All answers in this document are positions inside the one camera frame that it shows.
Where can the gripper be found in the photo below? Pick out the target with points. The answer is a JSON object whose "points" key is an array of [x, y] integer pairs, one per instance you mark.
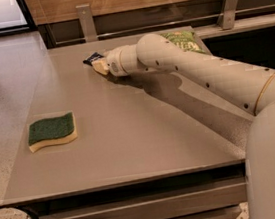
{"points": [[113, 63]]}

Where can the dark blue snack bar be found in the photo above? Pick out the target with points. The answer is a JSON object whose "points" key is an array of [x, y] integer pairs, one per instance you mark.
{"points": [[92, 58]]}

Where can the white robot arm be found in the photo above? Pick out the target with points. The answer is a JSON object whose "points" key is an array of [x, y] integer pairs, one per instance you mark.
{"points": [[251, 88]]}

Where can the green yellow sponge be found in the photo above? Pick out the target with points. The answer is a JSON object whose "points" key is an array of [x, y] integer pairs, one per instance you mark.
{"points": [[57, 130]]}

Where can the green chip bag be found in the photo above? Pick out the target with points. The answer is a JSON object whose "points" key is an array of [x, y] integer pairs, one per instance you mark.
{"points": [[184, 40]]}

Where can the grey table drawer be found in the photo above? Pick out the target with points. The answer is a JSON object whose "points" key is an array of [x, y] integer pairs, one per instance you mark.
{"points": [[191, 200]]}

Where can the left metal bracket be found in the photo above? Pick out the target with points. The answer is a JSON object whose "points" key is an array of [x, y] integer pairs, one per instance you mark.
{"points": [[87, 23]]}

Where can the metal bracket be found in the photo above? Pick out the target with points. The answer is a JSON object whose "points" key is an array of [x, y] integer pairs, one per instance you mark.
{"points": [[227, 19], [87, 23]]}

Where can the right metal bracket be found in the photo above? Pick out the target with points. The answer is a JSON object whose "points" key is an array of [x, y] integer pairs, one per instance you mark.
{"points": [[227, 19]]}

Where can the metal rail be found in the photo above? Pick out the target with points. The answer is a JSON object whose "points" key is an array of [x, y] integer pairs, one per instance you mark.
{"points": [[205, 20]]}

